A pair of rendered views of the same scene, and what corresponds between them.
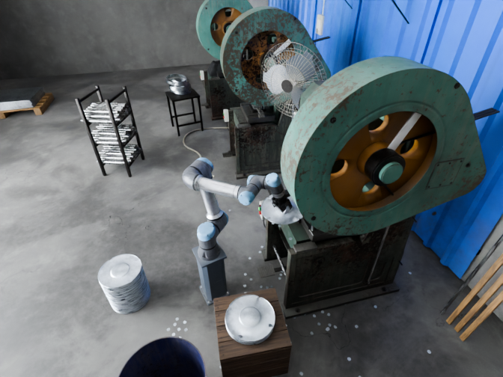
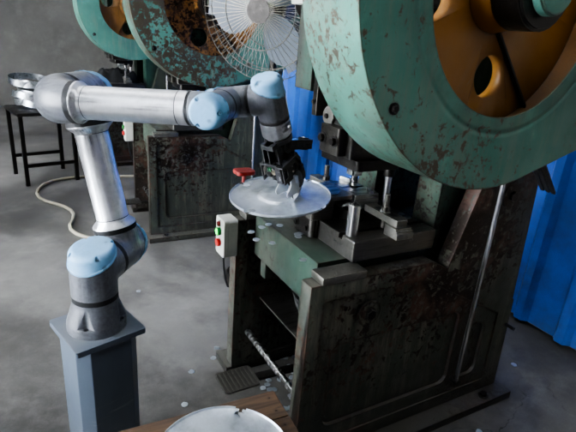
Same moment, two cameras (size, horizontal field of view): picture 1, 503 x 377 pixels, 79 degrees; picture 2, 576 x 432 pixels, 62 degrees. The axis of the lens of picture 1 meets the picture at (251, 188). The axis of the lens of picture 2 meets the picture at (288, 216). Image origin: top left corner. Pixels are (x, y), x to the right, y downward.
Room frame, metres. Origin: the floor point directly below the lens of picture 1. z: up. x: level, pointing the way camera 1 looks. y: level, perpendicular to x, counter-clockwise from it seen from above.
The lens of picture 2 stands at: (0.22, 0.14, 1.21)
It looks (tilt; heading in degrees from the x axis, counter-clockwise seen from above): 21 degrees down; 343
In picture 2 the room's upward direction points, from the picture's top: 5 degrees clockwise
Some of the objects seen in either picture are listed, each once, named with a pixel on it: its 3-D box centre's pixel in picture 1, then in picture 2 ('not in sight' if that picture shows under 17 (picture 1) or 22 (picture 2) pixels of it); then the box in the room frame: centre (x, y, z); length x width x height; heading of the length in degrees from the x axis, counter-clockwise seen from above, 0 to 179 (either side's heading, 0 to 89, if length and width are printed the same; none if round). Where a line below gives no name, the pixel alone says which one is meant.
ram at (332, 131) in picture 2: not in sight; (353, 103); (1.55, -0.42, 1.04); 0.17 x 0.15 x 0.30; 104
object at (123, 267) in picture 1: (120, 270); not in sight; (1.37, 0.93, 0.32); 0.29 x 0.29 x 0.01
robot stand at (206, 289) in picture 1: (212, 273); (102, 391); (1.41, 0.30, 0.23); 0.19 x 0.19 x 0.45; 29
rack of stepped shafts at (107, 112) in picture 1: (113, 132); not in sight; (3.22, 1.60, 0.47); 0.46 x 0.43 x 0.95; 84
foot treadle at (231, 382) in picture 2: (295, 266); (299, 366); (1.53, -0.33, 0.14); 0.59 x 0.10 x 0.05; 104
